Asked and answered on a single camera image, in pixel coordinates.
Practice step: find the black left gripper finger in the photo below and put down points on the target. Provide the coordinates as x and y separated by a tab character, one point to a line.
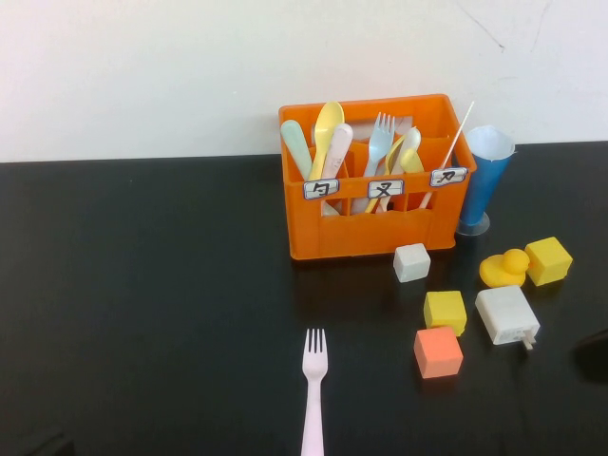
52	446

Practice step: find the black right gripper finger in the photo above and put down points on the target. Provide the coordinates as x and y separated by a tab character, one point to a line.
594	356

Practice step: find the pink plastic fork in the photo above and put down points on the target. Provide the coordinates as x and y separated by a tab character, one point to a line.
314	368

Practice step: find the yellow plastic fork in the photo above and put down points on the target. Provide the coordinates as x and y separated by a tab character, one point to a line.
394	154

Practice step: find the orange plastic cutlery holder crate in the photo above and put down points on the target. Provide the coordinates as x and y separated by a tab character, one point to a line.
380	237

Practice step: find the white power adapter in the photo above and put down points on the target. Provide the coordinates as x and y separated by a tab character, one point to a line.
506	313

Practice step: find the yellow foam cube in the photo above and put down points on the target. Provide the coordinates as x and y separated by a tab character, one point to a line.
550	261
444	311

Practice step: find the yellow rubber duck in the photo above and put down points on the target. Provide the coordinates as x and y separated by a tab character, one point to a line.
499	271

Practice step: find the orange foam cube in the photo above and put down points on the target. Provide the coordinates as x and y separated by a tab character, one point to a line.
438	354

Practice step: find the blue cone cup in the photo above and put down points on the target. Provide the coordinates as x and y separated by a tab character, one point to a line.
484	190

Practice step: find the white foam cube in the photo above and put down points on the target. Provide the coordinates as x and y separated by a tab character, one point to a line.
411	263

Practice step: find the white paper label knife character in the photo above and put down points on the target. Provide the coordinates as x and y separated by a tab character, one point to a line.
449	177

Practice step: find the thin white plastic stick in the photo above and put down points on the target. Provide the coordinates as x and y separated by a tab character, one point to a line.
456	142

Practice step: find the white paper label fork character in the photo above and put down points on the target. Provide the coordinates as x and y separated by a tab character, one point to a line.
385	188

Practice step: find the light blue plastic fork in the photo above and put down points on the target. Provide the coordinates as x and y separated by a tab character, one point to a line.
380	142

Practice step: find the white paper label spoon character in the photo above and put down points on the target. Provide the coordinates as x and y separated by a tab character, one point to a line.
322	190

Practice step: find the yellow plastic spoon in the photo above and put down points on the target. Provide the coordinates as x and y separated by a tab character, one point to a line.
330	119

